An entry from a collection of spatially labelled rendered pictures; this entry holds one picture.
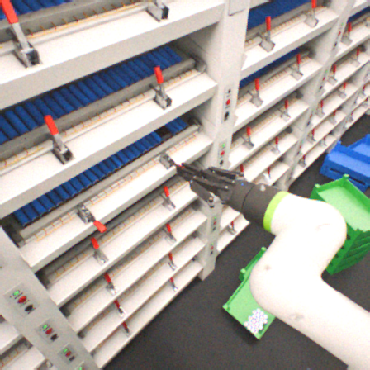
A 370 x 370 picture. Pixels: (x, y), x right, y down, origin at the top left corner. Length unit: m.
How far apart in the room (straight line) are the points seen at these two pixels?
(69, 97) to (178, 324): 1.19
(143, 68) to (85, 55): 0.27
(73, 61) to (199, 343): 1.32
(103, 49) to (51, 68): 0.10
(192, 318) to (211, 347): 0.15
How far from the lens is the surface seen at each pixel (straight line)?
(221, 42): 0.84
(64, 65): 0.58
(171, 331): 1.62
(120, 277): 1.14
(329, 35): 1.49
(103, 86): 0.77
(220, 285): 1.72
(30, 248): 0.79
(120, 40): 0.62
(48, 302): 0.91
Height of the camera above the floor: 1.53
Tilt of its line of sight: 46 degrees down
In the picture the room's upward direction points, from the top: straight up
